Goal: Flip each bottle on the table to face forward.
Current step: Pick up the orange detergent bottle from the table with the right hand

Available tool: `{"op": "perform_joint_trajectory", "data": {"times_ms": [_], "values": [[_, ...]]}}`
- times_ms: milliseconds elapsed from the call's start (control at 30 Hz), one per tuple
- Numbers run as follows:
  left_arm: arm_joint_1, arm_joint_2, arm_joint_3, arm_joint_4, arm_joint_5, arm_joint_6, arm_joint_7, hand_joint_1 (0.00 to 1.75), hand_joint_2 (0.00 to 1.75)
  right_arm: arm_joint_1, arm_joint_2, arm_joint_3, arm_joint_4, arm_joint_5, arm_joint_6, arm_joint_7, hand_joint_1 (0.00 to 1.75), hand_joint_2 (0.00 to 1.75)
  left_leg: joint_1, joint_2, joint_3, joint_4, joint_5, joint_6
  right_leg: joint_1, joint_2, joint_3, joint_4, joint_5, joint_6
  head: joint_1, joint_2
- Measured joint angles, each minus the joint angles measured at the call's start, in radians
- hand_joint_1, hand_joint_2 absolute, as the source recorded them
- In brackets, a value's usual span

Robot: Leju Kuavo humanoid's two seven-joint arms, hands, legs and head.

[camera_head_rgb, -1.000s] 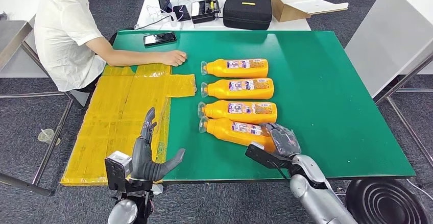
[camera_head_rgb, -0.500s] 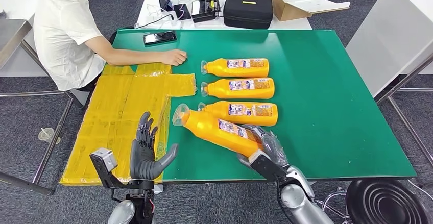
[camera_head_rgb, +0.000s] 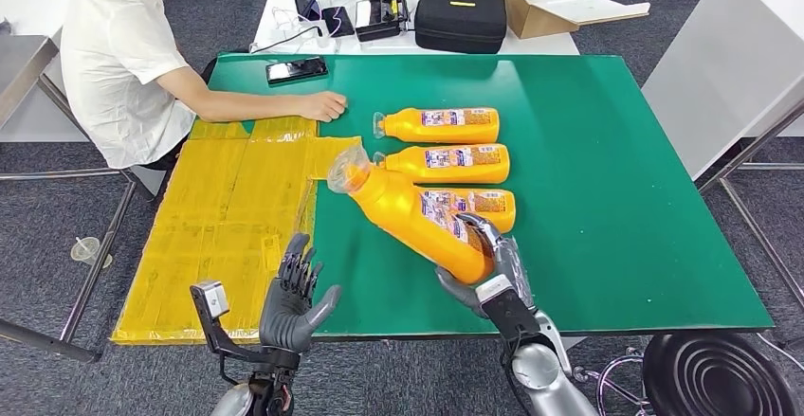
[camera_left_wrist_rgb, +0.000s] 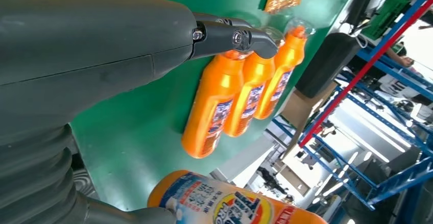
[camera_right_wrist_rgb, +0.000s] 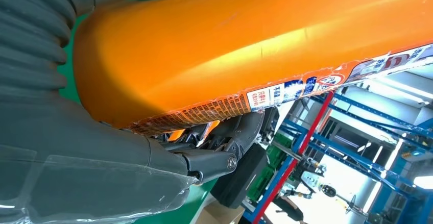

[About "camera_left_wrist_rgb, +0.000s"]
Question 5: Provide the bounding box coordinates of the orange detergent bottle clear cap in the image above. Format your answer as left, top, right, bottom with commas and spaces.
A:
181, 11, 261, 160
253, 18, 317, 121
147, 170, 329, 224
223, 26, 285, 138

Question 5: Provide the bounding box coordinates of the black boxy device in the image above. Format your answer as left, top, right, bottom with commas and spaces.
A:
345, 0, 379, 31

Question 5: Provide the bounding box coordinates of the green plastic crate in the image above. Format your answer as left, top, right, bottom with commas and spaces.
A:
360, 0, 414, 41

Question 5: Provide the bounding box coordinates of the black zipped carrying case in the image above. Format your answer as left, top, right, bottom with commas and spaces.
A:
295, 32, 362, 98

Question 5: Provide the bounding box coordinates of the red steel beam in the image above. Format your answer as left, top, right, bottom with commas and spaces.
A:
299, 0, 433, 148

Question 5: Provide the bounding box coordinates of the person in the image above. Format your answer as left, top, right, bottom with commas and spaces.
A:
386, 41, 417, 68
375, 72, 433, 115

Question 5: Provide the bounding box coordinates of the blue steel shelving rack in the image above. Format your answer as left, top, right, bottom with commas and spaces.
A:
270, 0, 433, 213

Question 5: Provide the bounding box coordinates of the brown cardboard box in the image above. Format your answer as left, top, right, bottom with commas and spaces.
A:
280, 82, 339, 159

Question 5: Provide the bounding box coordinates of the white cabinet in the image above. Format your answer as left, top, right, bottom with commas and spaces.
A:
209, 133, 281, 189

